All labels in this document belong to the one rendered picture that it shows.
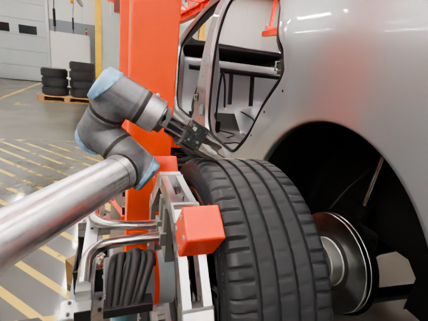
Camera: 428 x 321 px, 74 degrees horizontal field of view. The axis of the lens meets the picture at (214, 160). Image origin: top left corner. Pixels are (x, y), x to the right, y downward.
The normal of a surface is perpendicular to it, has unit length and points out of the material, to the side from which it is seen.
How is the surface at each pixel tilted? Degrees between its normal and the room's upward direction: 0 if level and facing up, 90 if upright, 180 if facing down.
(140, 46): 90
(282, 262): 49
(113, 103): 109
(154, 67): 90
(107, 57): 90
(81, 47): 90
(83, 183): 33
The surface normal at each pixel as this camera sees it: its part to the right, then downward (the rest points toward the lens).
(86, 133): -0.35, 0.34
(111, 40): 0.30, 0.33
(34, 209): 0.58, -0.67
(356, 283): -0.94, 0.00
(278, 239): 0.30, -0.48
